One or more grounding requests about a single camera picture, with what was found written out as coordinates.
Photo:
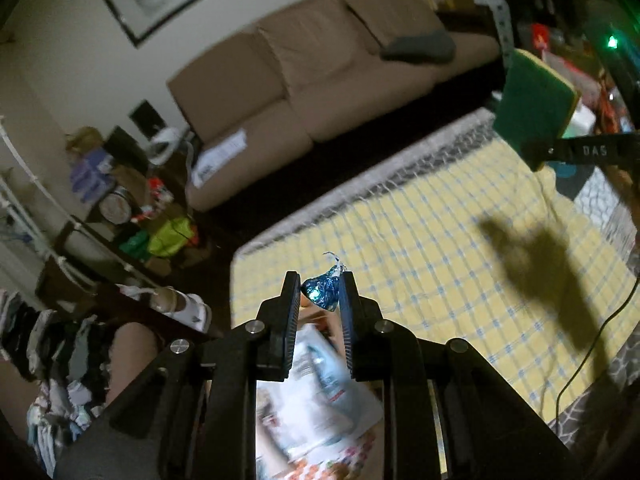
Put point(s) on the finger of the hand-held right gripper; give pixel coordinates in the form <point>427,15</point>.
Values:
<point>580,151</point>

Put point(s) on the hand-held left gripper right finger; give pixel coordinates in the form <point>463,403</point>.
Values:
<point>347,312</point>

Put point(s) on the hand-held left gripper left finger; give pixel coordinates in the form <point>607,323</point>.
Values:
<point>292,312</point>

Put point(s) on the blue foil candy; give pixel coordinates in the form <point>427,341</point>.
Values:
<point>322,290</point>

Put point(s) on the green and yellow sponge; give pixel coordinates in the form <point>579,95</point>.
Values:
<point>537,95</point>

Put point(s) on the yellow plaid blanket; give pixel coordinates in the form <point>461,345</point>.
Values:
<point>425,270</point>

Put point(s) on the white printed bag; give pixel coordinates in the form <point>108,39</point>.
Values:
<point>315,400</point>

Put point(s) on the bright green bag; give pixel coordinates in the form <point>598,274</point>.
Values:
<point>170,235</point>

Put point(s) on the dark wooden side table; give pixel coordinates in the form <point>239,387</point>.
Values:
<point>125,305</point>

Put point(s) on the white printed paper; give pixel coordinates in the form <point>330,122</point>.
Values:
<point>220,157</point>

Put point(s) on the grey cushion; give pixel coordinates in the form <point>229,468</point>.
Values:
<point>419,46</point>

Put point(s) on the white clothes iron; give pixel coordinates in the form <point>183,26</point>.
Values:
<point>167,142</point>

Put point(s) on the beige sofa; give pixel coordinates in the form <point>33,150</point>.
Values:
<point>325,75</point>

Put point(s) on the person's patterned shorts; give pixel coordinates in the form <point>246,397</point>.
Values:
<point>55,360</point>

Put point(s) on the purple bag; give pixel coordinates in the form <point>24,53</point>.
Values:
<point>90,176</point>

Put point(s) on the giraffe pattern blanket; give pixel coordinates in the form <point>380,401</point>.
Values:
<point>600,410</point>

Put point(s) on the white metal rack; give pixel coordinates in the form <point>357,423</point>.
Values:
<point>45,200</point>

